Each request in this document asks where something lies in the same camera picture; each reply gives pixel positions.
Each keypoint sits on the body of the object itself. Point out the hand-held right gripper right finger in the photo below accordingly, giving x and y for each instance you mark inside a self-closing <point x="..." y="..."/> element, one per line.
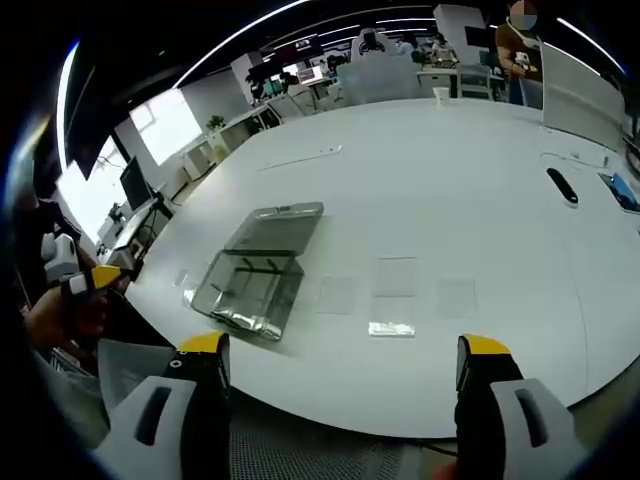
<point x="520" y="440"/>

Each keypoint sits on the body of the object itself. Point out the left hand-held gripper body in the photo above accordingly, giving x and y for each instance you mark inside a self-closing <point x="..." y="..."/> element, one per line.
<point x="57" y="255"/>

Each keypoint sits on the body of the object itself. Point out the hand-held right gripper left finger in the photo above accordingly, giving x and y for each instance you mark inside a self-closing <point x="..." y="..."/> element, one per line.
<point x="150" y="440"/>

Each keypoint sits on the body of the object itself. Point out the small narrow transparent divider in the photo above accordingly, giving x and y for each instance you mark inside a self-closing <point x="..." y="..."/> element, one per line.
<point x="181" y="277"/>

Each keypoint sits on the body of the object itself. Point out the transparent dual guide fixture box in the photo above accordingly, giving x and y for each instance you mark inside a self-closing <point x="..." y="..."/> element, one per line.
<point x="260" y="270"/>

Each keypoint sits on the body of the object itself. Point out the small clear plastic packet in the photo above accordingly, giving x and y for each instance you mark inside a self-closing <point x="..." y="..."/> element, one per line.
<point x="395" y="295"/>

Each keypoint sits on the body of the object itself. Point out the transparent divider sheet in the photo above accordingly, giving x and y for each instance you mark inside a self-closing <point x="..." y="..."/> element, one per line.
<point x="336" y="296"/>

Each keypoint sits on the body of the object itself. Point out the person's left hand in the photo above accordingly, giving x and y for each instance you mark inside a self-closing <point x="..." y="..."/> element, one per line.
<point x="65" y="322"/>

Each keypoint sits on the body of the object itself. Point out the person's grey trousers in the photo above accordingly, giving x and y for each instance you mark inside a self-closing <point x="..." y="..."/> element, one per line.
<point x="130" y="370"/>

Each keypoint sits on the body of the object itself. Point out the black computer monitor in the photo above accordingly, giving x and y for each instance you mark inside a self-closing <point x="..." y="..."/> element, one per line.
<point x="135" y="182"/>

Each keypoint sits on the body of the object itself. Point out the black mesh chair seat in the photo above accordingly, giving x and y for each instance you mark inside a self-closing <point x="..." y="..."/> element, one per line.
<point x="310" y="450"/>

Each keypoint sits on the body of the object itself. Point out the white low cabinet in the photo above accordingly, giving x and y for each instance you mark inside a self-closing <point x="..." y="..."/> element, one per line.
<point x="225" y="142"/>

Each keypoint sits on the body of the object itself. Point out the green potted plant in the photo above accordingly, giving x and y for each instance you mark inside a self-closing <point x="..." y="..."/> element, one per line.
<point x="216" y="123"/>

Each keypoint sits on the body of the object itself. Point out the black oval device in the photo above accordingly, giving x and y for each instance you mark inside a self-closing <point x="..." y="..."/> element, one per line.
<point x="562" y="186"/>

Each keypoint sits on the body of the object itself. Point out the blue packet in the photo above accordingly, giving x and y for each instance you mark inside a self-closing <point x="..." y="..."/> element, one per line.
<point x="625" y="192"/>

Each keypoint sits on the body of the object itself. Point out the translucent desk partition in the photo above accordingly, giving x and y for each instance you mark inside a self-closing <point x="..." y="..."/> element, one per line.
<point x="380" y="82"/>

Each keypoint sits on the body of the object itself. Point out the white gaming chair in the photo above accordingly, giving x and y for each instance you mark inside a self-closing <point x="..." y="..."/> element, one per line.
<point x="371" y="45"/>

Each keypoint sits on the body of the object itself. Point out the white desk partition panel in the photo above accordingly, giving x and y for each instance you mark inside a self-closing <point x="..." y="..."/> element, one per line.
<point x="580" y="95"/>

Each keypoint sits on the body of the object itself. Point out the white paper cup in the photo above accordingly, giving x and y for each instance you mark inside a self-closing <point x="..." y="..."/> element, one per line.
<point x="440" y="97"/>

